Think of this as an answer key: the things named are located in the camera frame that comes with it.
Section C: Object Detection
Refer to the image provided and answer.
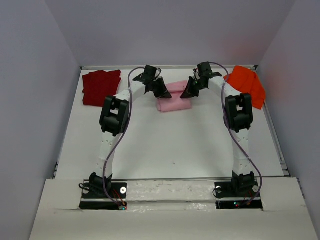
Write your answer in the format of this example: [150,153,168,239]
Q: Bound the pink t shirt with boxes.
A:
[156,80,192,113]

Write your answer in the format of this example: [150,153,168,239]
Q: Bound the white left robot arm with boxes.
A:
[95,65,172,179]

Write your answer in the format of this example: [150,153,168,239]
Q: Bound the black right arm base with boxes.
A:
[212,172,263,210]

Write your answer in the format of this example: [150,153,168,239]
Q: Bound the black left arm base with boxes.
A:
[78,173,128,211]

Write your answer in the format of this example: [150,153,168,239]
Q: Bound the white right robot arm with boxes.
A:
[180,62,254,176]

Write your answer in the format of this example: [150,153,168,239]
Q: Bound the orange t shirt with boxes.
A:
[223,65,266,110]

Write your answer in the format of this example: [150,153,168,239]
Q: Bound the dark red folded t shirt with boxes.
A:
[82,69,122,107]

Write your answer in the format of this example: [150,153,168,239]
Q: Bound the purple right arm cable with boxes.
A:
[208,61,263,207]

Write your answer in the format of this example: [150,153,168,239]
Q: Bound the aluminium table front rail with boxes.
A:
[112,176,292,182]

